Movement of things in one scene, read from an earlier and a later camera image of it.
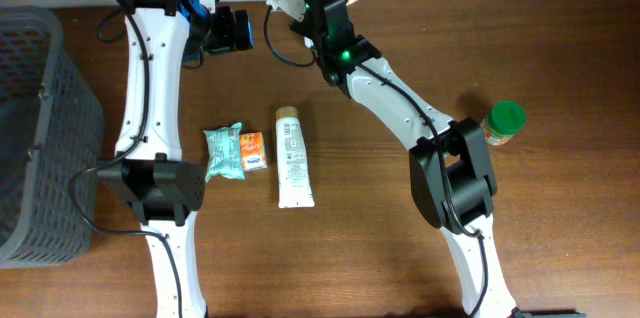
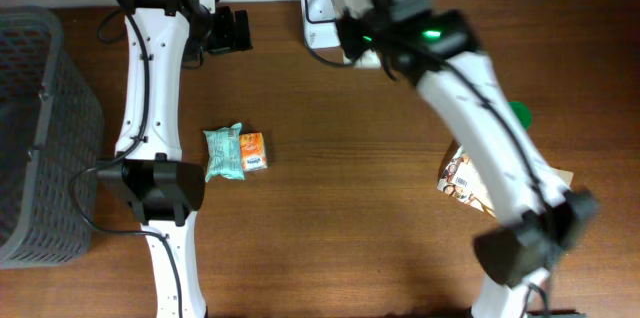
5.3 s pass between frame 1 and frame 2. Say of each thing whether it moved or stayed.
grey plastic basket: stayed
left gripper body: stayed
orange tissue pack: stayed
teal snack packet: stayed
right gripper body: moved
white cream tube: moved
